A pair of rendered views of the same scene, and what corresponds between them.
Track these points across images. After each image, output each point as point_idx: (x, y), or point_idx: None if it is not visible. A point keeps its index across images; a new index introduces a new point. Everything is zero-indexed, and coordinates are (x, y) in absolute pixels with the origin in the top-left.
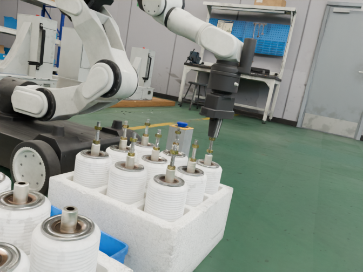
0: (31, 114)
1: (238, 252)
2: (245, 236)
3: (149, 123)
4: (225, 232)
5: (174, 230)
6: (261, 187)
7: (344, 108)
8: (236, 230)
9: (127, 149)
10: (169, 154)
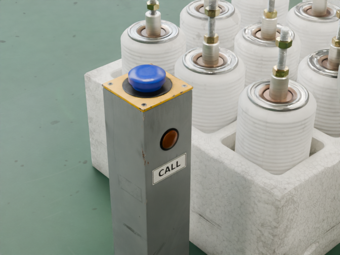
0: None
1: (89, 138)
2: (34, 169)
3: (279, 37)
4: (72, 178)
5: None
6: None
7: None
8: (40, 182)
9: (323, 64)
10: (227, 49)
